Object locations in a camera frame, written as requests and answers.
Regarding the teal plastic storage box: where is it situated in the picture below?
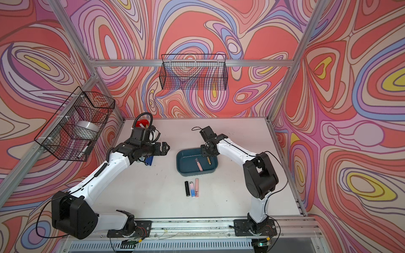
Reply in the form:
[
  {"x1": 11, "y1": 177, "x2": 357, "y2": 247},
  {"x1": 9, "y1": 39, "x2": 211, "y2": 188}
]
[{"x1": 176, "y1": 148, "x2": 218, "y2": 177}]

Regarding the black marker in basket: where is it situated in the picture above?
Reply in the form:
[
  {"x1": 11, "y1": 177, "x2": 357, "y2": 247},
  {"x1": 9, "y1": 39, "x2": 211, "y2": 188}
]
[{"x1": 81, "y1": 142, "x2": 93, "y2": 160}]

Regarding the black wire basket back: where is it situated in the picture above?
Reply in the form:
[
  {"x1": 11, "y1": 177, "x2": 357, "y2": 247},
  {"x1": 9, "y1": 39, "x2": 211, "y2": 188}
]
[{"x1": 159, "y1": 53, "x2": 228, "y2": 91}]

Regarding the pink blue gradient lipstick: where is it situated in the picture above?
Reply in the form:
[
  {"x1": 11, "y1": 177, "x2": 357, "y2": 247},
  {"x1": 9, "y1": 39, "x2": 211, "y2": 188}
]
[{"x1": 189, "y1": 182, "x2": 196, "y2": 197}]

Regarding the blue stapler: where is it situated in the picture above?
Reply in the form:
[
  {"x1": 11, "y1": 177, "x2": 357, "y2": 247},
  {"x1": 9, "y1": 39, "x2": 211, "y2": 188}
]
[{"x1": 143, "y1": 156, "x2": 154, "y2": 166}]

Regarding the pale pink lip gloss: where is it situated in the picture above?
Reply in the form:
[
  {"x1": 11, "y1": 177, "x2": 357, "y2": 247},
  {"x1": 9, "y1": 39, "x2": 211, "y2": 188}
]
[{"x1": 195, "y1": 158, "x2": 203, "y2": 171}]

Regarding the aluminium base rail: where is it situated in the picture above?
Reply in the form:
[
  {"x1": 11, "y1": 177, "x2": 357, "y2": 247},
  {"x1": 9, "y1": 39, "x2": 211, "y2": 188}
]
[{"x1": 85, "y1": 216, "x2": 320, "y2": 250}]

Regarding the black wire basket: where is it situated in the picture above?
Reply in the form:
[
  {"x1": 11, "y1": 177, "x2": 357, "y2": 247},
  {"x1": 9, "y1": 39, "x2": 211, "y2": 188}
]
[
  {"x1": 34, "y1": 87, "x2": 116, "y2": 162},
  {"x1": 159, "y1": 53, "x2": 228, "y2": 91}
]

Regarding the black wire basket left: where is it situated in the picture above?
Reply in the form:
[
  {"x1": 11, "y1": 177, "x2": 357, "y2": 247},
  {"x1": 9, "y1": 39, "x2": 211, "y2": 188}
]
[{"x1": 34, "y1": 87, "x2": 116, "y2": 162}]

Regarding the black lipstick tube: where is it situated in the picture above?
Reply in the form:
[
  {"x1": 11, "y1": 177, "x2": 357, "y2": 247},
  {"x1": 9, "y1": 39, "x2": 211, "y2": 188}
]
[{"x1": 185, "y1": 181, "x2": 190, "y2": 197}]

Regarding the red plastic cup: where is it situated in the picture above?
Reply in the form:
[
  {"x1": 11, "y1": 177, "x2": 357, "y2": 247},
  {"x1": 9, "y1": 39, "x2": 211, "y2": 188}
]
[{"x1": 135, "y1": 119, "x2": 150, "y2": 128}]

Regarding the pink lip gloss tube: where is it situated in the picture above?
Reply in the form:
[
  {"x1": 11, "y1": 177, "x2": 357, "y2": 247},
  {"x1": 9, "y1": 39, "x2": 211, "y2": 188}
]
[{"x1": 195, "y1": 178, "x2": 199, "y2": 197}]

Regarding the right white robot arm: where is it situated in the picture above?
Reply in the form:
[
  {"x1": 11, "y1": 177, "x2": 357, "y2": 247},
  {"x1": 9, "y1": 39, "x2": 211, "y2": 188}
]
[{"x1": 199, "y1": 126, "x2": 279, "y2": 235}]

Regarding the white tape roll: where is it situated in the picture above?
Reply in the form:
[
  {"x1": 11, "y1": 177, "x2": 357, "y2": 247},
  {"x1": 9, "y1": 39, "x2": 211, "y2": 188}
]
[{"x1": 73, "y1": 121, "x2": 100, "y2": 140}]

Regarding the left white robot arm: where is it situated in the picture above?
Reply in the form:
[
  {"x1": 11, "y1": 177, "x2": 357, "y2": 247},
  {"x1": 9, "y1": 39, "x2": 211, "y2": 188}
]
[{"x1": 51, "y1": 142, "x2": 170, "y2": 239}]

